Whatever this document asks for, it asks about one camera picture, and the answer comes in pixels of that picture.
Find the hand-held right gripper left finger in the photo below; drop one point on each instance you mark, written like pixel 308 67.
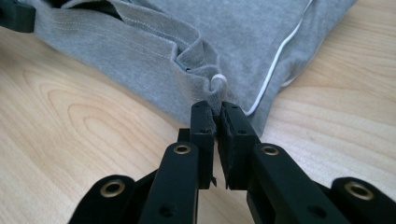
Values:
pixel 204 155

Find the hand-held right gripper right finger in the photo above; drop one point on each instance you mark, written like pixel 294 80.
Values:
pixel 236 155

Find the grey pants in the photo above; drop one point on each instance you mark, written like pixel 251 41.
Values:
pixel 218 37

